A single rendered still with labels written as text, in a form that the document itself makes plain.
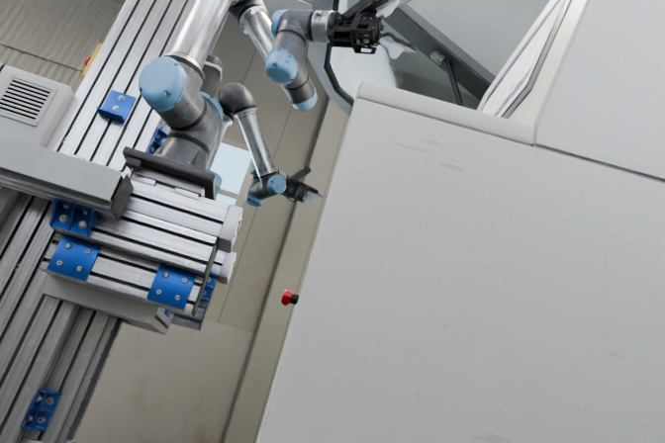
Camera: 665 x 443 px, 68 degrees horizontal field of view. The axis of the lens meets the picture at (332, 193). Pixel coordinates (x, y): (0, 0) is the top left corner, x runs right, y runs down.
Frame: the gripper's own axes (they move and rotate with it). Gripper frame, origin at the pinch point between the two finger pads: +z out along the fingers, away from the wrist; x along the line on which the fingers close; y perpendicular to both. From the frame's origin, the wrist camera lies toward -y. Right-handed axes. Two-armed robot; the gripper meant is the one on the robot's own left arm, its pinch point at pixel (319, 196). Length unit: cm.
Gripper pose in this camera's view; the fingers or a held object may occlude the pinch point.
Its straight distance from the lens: 227.9
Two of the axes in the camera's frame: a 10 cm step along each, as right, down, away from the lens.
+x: 5.6, -0.5, -8.3
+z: 7.6, 4.3, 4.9
